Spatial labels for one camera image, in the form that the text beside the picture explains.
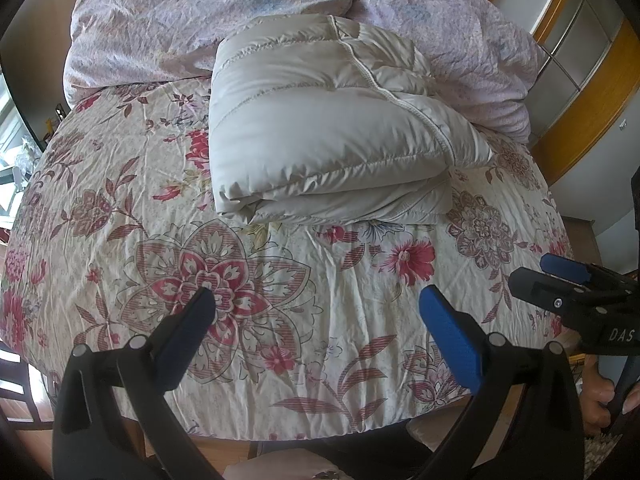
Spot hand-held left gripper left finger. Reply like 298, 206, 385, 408
52, 286, 236, 480

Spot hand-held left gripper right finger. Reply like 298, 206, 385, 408
419, 285, 586, 480

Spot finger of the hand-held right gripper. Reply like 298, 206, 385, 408
540, 253, 632, 289
510, 266, 597, 319

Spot white puffer jacket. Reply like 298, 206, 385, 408
207, 14, 496, 226

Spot person's right hand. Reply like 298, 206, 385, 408
580, 354, 616, 436

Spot floral bedsheet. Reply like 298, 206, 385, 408
0, 77, 576, 441

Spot person's dark pants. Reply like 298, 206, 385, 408
250, 420, 436, 480

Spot wooden wardrobe with glass doors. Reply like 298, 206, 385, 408
442, 0, 640, 186

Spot dark wooden chair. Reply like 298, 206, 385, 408
0, 340, 63, 431

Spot clear plastic wrap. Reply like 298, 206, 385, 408
15, 140, 43, 186

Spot small dark yellow object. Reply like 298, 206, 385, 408
42, 105, 68, 138

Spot window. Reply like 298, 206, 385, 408
0, 72, 31, 221

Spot lilac patterned duvet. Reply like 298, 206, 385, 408
62, 0, 551, 143

